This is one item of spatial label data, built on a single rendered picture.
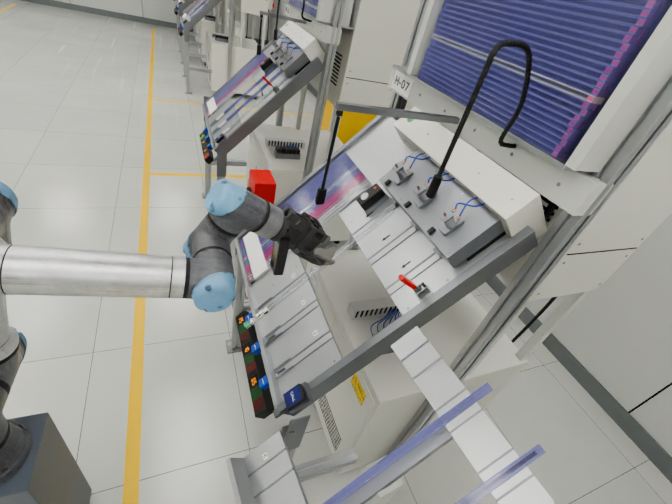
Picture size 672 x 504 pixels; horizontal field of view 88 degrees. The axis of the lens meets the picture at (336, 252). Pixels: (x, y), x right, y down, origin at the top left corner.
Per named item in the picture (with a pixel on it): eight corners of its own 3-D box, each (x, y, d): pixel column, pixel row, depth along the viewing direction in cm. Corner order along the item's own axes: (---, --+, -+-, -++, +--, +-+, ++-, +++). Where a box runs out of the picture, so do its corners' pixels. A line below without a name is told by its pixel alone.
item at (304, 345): (289, 405, 88) (281, 402, 86) (245, 243, 134) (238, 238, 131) (347, 363, 85) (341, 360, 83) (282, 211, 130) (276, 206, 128)
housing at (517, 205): (516, 252, 79) (505, 219, 69) (410, 155, 113) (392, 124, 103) (547, 230, 78) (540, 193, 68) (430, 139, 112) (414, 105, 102)
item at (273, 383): (291, 409, 90) (273, 404, 85) (247, 248, 136) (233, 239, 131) (295, 406, 90) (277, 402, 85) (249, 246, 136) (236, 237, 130)
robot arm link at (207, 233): (178, 272, 69) (210, 234, 66) (179, 237, 77) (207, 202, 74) (214, 285, 74) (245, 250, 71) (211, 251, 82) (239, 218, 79)
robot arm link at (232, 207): (199, 198, 72) (223, 167, 70) (243, 220, 80) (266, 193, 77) (202, 221, 67) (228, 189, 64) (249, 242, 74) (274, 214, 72)
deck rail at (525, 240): (294, 416, 89) (278, 413, 85) (292, 409, 90) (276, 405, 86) (538, 245, 77) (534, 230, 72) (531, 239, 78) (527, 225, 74)
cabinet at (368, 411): (334, 480, 141) (379, 403, 104) (289, 340, 189) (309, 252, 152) (458, 436, 167) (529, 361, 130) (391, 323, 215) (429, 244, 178)
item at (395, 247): (411, 324, 84) (403, 317, 80) (322, 184, 129) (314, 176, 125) (531, 239, 78) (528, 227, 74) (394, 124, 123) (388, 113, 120)
